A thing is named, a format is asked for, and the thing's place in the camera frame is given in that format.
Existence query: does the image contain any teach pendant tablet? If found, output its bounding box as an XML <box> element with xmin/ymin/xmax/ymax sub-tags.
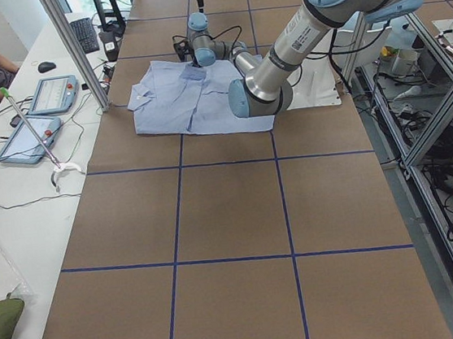
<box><xmin>28</xmin><ymin>75</ymin><xmax>78</xmax><ymax>115</ymax></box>
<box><xmin>0</xmin><ymin>115</ymin><xmax>62</xmax><ymax>165</ymax></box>

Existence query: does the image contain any near teach pendant tablet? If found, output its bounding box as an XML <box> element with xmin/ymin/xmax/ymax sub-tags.
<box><xmin>0</xmin><ymin>115</ymin><xmax>62</xmax><ymax>165</ymax></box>

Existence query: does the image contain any black keyboard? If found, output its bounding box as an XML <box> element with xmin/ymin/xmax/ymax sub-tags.
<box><xmin>69</xmin><ymin>18</ymin><xmax>100</xmax><ymax>54</ymax></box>

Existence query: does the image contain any reacher grabber stick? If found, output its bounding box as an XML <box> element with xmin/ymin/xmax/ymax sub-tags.
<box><xmin>0</xmin><ymin>87</ymin><xmax>86</xmax><ymax>193</ymax></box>

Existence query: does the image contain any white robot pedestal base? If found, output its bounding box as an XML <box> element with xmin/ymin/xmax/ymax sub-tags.
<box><xmin>288</xmin><ymin>59</ymin><xmax>342</xmax><ymax>110</ymax></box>

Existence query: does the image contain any aluminium frame post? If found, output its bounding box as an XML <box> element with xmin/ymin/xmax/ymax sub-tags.
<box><xmin>38</xmin><ymin>0</ymin><xmax>110</xmax><ymax>112</ymax></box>

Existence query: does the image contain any green fabric pouch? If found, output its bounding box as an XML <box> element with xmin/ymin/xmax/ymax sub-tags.
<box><xmin>0</xmin><ymin>295</ymin><xmax>25</xmax><ymax>339</ymax></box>

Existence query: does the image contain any black computer mouse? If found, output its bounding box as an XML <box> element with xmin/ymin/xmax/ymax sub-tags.
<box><xmin>37</xmin><ymin>61</ymin><xmax>57</xmax><ymax>74</ymax></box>

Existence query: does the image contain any light blue striped shirt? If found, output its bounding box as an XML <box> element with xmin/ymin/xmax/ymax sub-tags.
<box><xmin>128</xmin><ymin>60</ymin><xmax>275</xmax><ymax>135</ymax></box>

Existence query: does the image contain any far teach pendant tablet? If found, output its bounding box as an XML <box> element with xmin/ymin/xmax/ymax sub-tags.
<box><xmin>28</xmin><ymin>75</ymin><xmax>78</xmax><ymax>115</ymax></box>

